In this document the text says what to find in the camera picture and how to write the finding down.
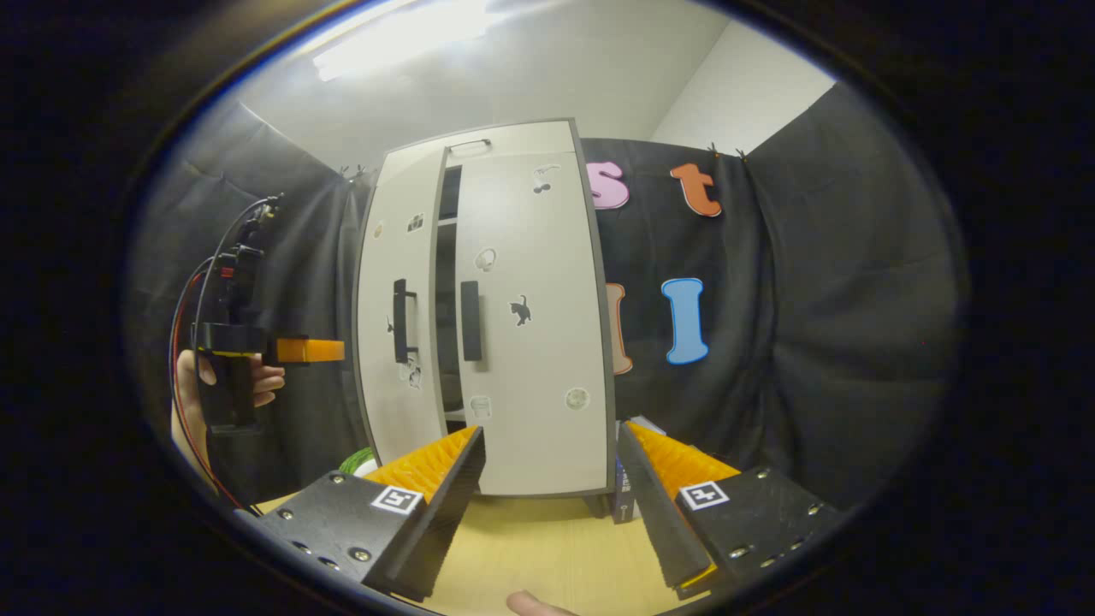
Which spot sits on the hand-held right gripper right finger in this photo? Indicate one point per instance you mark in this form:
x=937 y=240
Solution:
x=663 y=513

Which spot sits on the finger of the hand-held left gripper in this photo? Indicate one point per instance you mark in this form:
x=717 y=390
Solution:
x=308 y=351

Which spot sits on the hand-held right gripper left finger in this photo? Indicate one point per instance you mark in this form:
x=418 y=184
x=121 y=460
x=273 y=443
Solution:
x=449 y=513

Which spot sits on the white grey shoe cabinet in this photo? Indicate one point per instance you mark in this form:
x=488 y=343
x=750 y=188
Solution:
x=513 y=137

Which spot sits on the dark blue book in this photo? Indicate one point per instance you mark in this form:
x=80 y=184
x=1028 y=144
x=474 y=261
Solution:
x=624 y=492

